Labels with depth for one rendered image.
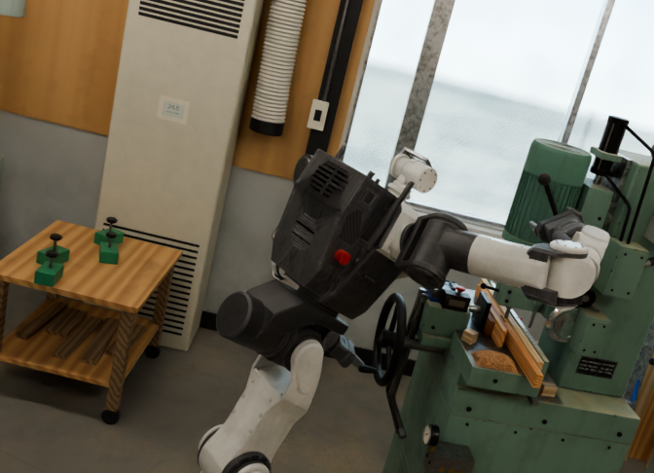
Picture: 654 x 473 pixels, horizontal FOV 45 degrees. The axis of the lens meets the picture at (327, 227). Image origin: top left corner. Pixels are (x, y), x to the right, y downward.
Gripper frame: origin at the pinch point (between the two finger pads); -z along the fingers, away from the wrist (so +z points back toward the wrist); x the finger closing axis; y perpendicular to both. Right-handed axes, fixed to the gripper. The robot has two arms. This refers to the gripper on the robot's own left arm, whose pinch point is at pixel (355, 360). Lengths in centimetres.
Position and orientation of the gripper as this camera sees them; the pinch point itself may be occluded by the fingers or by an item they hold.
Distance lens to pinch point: 251.2
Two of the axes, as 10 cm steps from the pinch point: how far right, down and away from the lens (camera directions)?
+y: 6.9, -7.0, -2.0
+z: -7.2, -6.3, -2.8
